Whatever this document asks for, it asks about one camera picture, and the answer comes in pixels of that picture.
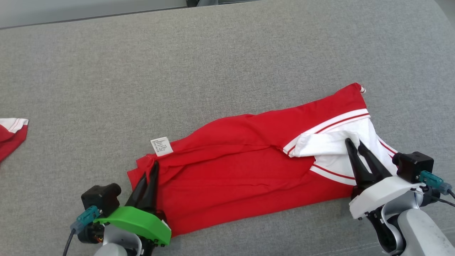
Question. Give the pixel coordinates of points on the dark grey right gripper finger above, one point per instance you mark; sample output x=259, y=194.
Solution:
x=376, y=169
x=359, y=167

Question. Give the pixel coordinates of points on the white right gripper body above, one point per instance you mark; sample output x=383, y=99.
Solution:
x=384, y=193

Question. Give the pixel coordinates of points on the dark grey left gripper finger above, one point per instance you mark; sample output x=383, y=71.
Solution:
x=151, y=192
x=138, y=193

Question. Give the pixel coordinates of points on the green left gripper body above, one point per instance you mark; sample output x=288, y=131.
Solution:
x=142, y=220

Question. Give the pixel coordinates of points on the red white basketball jersey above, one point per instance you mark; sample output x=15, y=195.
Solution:
x=231, y=170

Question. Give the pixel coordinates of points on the red white basketball shorts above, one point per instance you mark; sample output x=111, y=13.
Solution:
x=9, y=138

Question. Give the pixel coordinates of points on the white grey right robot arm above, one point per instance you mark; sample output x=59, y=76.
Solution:
x=423, y=231

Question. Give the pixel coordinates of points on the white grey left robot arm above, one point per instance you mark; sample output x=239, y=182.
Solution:
x=117, y=243

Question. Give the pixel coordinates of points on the dark grey floor object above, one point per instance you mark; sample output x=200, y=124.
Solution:
x=202, y=3

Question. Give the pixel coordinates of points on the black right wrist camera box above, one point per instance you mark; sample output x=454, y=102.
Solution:
x=412, y=165

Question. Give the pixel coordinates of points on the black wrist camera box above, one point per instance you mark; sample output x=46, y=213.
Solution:
x=412, y=165
x=101, y=199

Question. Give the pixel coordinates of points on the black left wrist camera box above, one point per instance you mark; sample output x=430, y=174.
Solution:
x=101, y=199

